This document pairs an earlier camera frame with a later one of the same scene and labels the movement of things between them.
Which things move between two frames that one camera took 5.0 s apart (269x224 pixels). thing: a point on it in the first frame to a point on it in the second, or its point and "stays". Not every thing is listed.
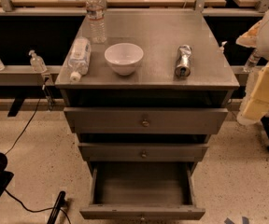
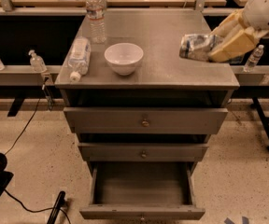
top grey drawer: [147, 120] stays
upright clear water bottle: [95, 7] stays
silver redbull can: [183, 67] to [197, 47]
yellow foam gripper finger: [264, 88] to [236, 45]
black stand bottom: [60, 203] stays
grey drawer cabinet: [158, 91] stays
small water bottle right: [252, 61] stays
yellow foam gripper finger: [250, 38] to [231, 25]
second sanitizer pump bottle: [36, 63] stays
